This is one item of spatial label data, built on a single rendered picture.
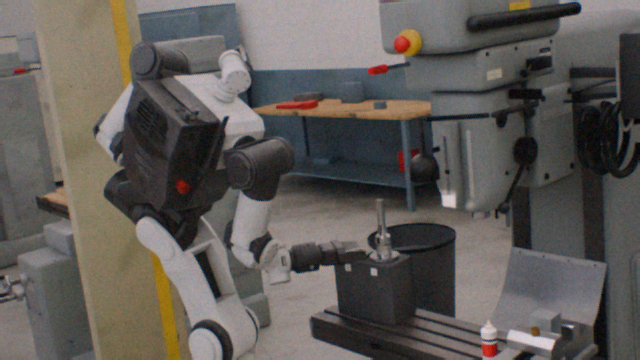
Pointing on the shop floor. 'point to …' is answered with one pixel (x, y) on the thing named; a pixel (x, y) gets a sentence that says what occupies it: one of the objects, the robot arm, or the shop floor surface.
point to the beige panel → (93, 77)
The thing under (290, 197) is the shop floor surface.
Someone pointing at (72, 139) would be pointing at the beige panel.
